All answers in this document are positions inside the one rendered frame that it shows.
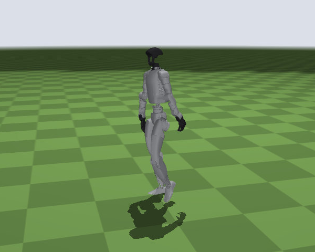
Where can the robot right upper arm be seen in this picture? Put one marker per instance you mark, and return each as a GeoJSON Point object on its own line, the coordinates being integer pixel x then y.
{"type": "Point", "coordinates": [144, 95]}

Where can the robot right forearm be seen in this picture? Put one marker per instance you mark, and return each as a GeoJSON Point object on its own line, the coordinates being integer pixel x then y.
{"type": "Point", "coordinates": [142, 107]}

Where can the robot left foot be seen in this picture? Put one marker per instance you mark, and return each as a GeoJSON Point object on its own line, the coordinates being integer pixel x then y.
{"type": "Point", "coordinates": [169, 191]}

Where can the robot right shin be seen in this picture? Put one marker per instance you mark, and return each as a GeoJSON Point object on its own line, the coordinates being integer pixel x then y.
{"type": "Point", "coordinates": [159, 182]}

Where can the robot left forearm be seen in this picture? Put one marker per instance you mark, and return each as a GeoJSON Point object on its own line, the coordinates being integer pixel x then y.
{"type": "Point", "coordinates": [174, 110]}

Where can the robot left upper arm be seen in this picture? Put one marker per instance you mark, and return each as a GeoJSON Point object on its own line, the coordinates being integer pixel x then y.
{"type": "Point", "coordinates": [164, 77]}

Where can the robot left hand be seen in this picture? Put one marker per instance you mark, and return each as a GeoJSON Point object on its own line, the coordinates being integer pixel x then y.
{"type": "Point", "coordinates": [181, 123]}

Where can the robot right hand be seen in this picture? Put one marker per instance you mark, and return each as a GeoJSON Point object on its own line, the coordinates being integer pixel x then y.
{"type": "Point", "coordinates": [142, 123]}

